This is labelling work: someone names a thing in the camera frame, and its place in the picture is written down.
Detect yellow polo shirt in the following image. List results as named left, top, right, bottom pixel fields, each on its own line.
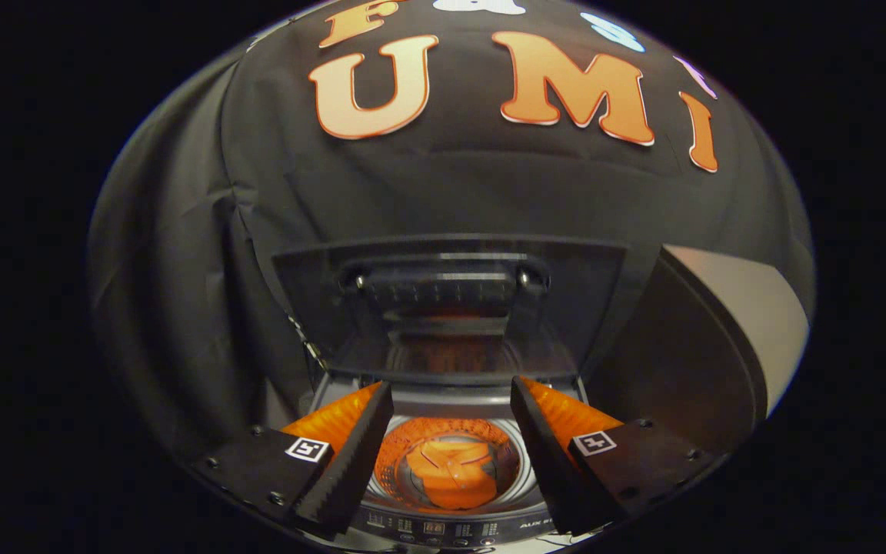
left=405, top=439, right=495, bottom=510

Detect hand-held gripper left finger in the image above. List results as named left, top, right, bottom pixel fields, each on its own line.
left=191, top=381, right=395, bottom=541

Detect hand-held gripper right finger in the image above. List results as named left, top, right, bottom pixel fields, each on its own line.
left=510, top=375, right=721, bottom=538

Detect black backdrop cloth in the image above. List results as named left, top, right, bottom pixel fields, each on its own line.
left=89, top=0, right=817, bottom=462

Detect dark glass washing machine lid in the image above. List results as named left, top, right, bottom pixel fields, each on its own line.
left=272, top=235, right=628, bottom=385

